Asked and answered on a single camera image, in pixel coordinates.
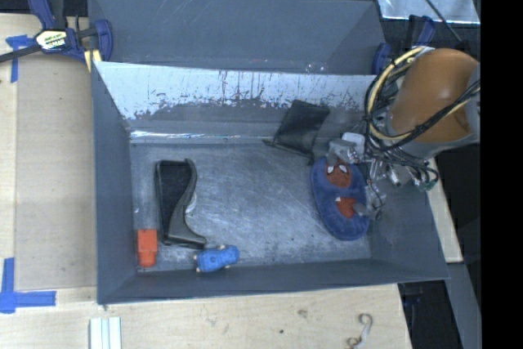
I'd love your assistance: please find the grey wire hook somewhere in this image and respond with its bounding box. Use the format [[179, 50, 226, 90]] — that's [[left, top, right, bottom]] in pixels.
[[346, 312, 374, 349]]

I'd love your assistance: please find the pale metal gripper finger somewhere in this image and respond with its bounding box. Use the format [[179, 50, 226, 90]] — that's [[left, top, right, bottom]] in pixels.
[[351, 198, 384, 221], [328, 132, 366, 166]]

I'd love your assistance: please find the orange block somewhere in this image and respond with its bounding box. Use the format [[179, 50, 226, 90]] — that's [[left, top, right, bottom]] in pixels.
[[136, 228, 159, 269]]

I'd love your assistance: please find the blue toy animal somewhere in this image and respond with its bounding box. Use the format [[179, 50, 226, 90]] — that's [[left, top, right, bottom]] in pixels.
[[193, 244, 241, 274]]

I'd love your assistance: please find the black flat pouch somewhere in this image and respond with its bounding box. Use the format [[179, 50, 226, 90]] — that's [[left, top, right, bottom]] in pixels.
[[262, 99, 332, 167]]

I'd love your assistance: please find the blue slipper with red face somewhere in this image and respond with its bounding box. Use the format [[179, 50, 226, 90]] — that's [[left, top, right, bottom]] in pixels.
[[310, 154, 371, 242]]

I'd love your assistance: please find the grey metal bin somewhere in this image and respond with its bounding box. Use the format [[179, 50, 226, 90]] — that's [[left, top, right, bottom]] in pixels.
[[85, 0, 451, 306]]

